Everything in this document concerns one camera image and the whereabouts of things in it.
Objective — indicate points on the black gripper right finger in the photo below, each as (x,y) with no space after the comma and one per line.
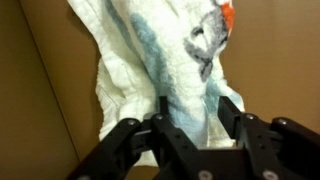
(280,150)

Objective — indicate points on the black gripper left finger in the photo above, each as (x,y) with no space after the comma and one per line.
(122,148)

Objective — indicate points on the white blue patterned towel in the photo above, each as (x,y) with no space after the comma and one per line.
(170,48)

